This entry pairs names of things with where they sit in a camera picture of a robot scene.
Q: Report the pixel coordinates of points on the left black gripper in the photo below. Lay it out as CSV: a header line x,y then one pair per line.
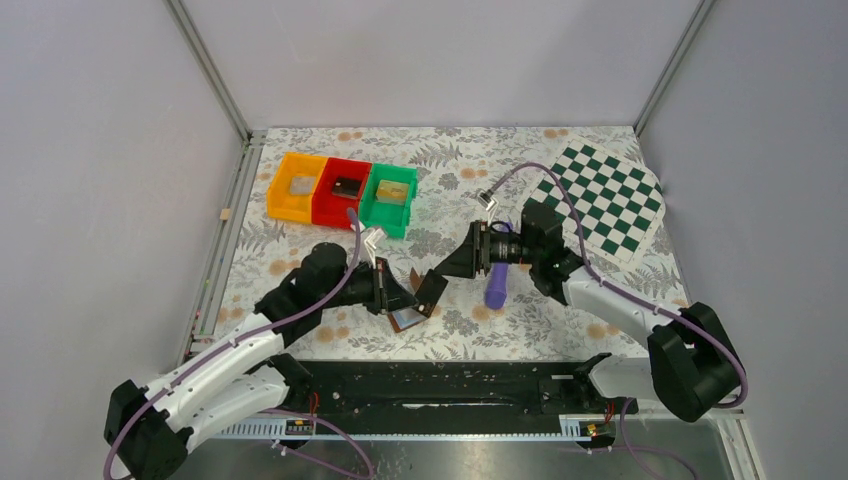
x,y
387,294

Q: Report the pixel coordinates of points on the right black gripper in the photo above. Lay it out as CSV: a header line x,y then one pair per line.
x,y
473,256

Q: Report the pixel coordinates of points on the brown leather card holder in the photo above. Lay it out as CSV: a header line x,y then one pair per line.
x,y
405,319

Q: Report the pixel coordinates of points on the black credit card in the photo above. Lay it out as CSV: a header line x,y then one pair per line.
x,y
430,292

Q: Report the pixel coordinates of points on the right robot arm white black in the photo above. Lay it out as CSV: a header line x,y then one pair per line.
x,y
691,365

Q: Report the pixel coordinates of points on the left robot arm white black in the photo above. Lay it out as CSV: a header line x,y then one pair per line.
x,y
152,428

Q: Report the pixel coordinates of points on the gold card in green bin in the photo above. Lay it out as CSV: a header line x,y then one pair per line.
x,y
392,192

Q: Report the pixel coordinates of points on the black card in red bin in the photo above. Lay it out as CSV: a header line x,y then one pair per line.
x,y
346,187

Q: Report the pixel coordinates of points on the grey card in yellow bin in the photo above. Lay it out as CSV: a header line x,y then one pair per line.
x,y
301,185

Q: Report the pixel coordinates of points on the green plastic bin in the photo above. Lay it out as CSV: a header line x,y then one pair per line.
x,y
394,218

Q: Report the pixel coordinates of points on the red plastic bin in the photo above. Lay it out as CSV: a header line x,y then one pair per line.
x,y
329,210

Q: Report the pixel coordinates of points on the yellow plastic bin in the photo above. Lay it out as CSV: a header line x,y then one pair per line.
x,y
280,205

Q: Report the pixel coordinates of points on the green white checkered board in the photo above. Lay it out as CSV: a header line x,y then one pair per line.
x,y
619,201

